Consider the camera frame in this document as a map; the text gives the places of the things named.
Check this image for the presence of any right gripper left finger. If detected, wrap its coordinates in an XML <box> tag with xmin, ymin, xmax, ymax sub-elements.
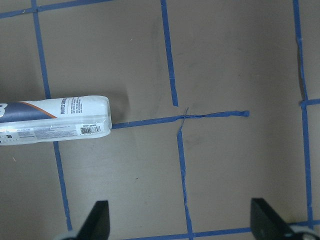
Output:
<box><xmin>75</xmin><ymin>200</ymin><xmax>110</xmax><ymax>240</ymax></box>

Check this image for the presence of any clear tennis ball can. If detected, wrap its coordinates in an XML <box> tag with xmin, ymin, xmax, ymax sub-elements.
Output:
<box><xmin>0</xmin><ymin>95</ymin><xmax>112</xmax><ymax>146</ymax></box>

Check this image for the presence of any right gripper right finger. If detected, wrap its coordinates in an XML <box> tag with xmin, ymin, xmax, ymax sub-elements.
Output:
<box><xmin>250</xmin><ymin>198</ymin><xmax>295</xmax><ymax>240</ymax></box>

